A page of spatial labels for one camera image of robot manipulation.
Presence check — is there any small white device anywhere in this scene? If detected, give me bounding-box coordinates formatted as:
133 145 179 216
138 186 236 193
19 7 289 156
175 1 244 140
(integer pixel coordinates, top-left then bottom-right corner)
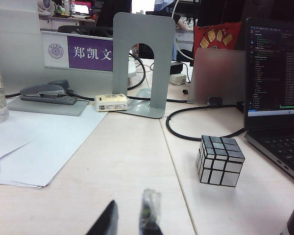
94 94 130 113

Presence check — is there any white power adapter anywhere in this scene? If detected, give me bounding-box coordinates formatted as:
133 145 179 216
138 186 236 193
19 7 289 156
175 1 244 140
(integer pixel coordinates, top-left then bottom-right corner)
170 73 187 86

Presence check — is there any silver mirror puzzle cube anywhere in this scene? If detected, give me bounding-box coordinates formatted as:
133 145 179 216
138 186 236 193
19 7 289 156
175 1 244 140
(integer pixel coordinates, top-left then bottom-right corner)
195 135 245 188

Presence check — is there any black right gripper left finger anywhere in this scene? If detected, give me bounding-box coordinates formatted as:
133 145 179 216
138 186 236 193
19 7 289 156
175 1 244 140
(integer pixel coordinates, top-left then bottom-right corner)
85 200 119 235

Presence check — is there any purple and white name plate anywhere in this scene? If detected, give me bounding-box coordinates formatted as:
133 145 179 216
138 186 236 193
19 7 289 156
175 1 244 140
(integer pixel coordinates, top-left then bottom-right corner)
43 33 113 72

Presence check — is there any small black box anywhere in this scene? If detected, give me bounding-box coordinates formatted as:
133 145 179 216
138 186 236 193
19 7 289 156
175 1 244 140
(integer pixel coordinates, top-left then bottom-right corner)
170 61 184 74

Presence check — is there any grey stapler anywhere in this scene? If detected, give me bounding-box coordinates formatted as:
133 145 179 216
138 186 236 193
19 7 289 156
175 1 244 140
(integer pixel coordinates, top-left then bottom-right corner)
20 79 78 106

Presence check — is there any lit computer monitor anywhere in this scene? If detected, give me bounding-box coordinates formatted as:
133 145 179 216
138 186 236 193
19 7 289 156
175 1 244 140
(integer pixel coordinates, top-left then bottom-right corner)
70 0 93 16

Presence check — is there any frosted glass desk partition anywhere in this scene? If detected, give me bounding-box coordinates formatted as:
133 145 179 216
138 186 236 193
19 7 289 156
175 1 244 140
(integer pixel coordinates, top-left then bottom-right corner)
0 7 115 98

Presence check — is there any grey metal arched bookend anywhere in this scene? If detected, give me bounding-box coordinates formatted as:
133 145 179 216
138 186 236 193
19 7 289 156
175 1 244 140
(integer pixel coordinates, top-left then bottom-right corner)
112 12 176 119

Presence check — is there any thin black desk cable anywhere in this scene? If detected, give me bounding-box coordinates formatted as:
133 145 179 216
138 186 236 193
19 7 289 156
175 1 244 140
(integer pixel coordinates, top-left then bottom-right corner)
4 89 188 103

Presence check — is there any black open laptop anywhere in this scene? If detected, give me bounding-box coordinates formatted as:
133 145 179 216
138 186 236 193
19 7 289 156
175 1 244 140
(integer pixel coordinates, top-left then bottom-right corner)
244 17 294 187

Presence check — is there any red decorated bag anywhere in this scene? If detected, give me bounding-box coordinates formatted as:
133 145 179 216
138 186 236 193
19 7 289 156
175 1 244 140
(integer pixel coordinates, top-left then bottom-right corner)
193 22 242 67

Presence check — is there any thick black looped cable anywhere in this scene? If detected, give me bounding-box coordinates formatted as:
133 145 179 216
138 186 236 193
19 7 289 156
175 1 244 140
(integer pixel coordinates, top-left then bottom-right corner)
166 96 247 141

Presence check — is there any white paper stack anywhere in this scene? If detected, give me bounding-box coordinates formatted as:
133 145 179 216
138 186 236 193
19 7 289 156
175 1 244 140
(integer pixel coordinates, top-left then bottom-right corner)
0 105 109 189

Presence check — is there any grey flat metal plate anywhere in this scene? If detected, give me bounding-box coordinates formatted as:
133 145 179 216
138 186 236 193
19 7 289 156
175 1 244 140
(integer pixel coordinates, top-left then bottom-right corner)
7 97 89 117

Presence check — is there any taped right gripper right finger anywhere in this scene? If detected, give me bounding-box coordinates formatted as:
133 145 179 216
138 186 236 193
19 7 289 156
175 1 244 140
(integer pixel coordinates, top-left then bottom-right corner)
138 188 164 235

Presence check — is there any large white paper sheet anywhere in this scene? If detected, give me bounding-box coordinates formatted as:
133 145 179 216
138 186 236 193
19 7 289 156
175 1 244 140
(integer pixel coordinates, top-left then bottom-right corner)
0 122 39 174

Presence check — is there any frosted silver upright panel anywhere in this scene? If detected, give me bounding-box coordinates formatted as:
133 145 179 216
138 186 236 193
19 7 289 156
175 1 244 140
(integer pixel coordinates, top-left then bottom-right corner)
187 47 246 104

